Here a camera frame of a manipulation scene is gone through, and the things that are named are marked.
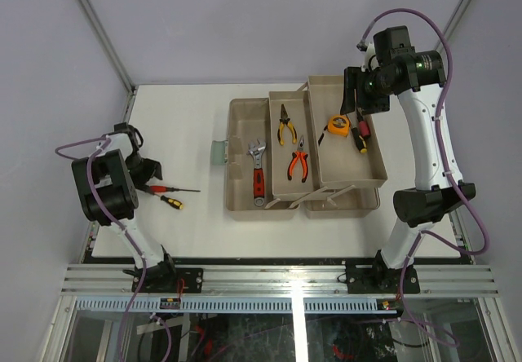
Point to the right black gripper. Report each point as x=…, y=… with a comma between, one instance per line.
x=352, y=79

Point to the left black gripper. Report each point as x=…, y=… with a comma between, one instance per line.
x=152, y=169

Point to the red-handled long screwdriver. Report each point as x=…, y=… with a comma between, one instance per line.
x=164, y=189

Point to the yellow-black stubby screwdriver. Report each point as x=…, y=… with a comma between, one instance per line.
x=173, y=203

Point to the orange tape measure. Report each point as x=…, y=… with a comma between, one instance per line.
x=337, y=125

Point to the pink-handled screwdriver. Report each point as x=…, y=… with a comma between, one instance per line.
x=363, y=125

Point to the grey-green toolbox latch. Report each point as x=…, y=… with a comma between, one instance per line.
x=219, y=153

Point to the yellow needle-nose pliers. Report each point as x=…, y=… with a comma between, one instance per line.
x=284, y=122

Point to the orange-handled pliers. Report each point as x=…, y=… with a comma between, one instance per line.
x=299, y=156

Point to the beige toolbox with smoky lid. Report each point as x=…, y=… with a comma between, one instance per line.
x=341, y=182

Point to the red-handled adjustable wrench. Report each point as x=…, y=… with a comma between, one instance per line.
x=256, y=150

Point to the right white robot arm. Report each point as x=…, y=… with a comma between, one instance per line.
x=439, y=186

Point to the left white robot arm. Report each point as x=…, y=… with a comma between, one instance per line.
x=108, y=182

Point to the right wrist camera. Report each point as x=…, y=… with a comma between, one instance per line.
x=369, y=56

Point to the aluminium mounting rail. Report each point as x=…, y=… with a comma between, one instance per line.
x=423, y=281

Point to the slotted cable duct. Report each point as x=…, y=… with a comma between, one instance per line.
x=201, y=304

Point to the right aluminium frame post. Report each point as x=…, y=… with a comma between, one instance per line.
x=448, y=27

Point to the aluminium frame post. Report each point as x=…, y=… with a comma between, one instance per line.
x=448, y=27
x=106, y=44

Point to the left aluminium frame post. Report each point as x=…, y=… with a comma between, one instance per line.
x=106, y=44

